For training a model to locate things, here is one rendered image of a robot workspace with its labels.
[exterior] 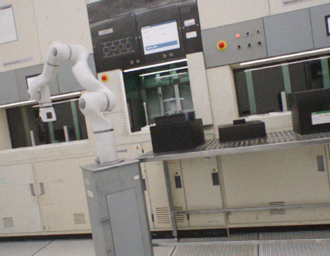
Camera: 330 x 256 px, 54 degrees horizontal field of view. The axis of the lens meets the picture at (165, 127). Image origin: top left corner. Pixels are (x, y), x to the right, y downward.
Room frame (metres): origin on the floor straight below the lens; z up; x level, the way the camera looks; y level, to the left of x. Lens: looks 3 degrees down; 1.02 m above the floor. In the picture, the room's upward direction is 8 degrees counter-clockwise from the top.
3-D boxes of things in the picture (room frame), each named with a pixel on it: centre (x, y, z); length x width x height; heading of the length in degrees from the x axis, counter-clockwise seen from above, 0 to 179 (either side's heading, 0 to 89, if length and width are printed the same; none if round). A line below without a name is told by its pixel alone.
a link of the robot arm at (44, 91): (2.32, 0.82, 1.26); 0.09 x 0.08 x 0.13; 139
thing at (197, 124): (2.15, -0.08, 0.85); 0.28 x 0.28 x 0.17; 66
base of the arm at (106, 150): (1.93, 0.36, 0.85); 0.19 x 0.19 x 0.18
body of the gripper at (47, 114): (2.32, 0.81, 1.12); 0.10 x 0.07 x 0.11; 139
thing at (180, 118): (2.15, -0.08, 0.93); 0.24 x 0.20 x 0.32; 156
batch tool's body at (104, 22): (2.97, -0.05, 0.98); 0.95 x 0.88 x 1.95; 164
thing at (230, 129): (2.16, -0.49, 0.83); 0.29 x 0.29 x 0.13; 81
